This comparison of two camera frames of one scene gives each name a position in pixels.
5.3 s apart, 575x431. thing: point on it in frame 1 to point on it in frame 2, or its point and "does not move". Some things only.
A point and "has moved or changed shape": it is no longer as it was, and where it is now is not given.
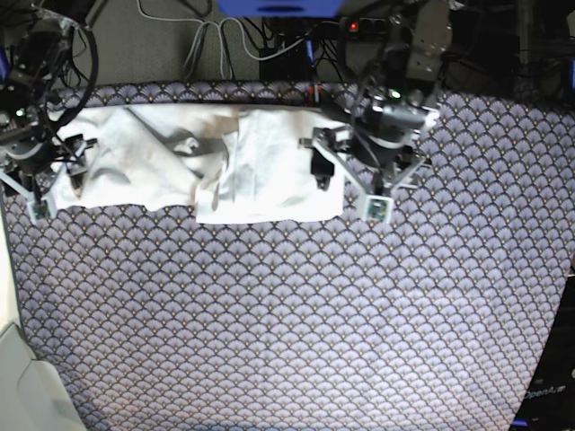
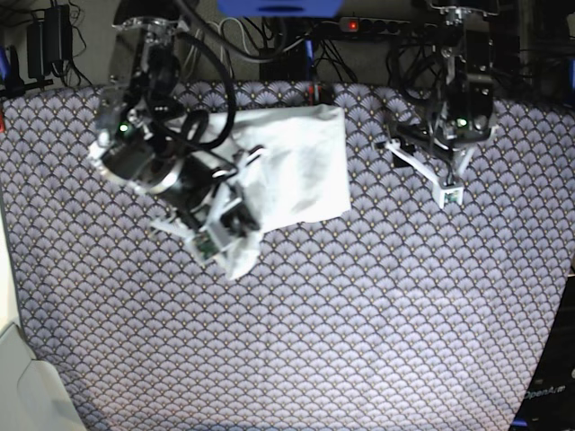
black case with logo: (551, 403) does not move
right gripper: (378, 168) to (446, 164)
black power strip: (350, 25) does not move
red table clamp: (314, 93) does not move
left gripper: (39, 171) to (216, 215)
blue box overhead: (280, 8) does not move
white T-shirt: (233, 164) has moved or changed shape
